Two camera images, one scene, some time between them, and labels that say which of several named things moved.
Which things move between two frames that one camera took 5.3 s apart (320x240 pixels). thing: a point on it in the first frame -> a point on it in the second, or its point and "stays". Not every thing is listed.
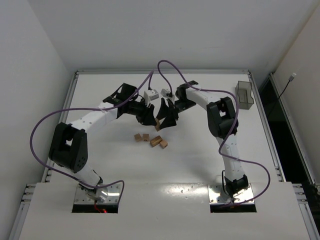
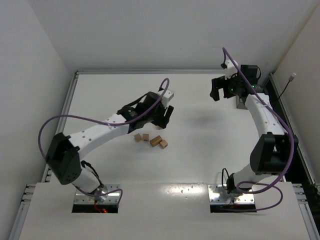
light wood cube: [137, 137] stays
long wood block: [155, 141] stays
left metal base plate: [114, 192] stays
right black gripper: [172, 109] -> [222, 85]
